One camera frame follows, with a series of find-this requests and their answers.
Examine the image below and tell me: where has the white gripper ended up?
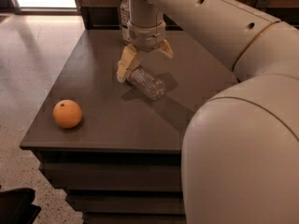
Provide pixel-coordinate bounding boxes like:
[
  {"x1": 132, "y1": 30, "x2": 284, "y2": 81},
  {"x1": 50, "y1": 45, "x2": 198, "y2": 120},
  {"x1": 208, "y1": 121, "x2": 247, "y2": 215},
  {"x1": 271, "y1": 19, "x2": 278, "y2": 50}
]
[{"x1": 117, "y1": 21, "x2": 174, "y2": 83}]

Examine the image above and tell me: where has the clear ribbed water bottle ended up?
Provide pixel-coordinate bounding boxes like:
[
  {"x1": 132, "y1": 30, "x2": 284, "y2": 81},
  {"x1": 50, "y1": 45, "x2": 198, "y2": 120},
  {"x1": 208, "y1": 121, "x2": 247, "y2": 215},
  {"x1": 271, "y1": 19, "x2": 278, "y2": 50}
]
[{"x1": 127, "y1": 66, "x2": 165, "y2": 100}]

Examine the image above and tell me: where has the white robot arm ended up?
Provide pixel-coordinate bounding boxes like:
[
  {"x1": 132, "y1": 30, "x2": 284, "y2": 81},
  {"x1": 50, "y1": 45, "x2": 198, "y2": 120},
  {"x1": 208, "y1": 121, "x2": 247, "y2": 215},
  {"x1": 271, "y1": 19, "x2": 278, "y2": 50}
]
[{"x1": 141, "y1": 0, "x2": 299, "y2": 224}]

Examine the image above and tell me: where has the tall labelled water bottle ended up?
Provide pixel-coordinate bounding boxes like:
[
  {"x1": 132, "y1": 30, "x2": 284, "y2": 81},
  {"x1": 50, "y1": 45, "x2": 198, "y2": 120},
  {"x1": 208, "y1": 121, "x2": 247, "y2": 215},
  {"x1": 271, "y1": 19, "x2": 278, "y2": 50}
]
[{"x1": 120, "y1": 0, "x2": 130, "y2": 44}]

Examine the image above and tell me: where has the orange fruit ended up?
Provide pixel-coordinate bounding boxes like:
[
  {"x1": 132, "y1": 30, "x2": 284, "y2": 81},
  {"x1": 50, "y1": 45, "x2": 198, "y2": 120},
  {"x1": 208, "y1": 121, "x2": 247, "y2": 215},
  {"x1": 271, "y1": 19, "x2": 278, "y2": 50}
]
[{"x1": 52, "y1": 100, "x2": 83, "y2": 129}]

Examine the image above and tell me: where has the grey drawer cabinet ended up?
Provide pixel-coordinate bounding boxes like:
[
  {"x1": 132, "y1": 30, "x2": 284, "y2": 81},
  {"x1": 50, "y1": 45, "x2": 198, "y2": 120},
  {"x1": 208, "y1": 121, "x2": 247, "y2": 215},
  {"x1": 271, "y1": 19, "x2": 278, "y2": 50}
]
[{"x1": 21, "y1": 30, "x2": 236, "y2": 224}]

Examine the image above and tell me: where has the black bin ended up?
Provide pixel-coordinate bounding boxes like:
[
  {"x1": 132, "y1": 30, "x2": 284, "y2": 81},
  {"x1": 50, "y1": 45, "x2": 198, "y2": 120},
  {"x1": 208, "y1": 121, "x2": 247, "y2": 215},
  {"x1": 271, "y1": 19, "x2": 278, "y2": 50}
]
[{"x1": 0, "y1": 188, "x2": 41, "y2": 224}]

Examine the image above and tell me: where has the metal wall bracket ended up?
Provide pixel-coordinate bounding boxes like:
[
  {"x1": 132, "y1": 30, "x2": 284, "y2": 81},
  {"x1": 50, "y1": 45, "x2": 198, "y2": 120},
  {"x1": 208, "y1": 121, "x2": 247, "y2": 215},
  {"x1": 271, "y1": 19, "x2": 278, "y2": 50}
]
[{"x1": 255, "y1": 0, "x2": 271, "y2": 8}]

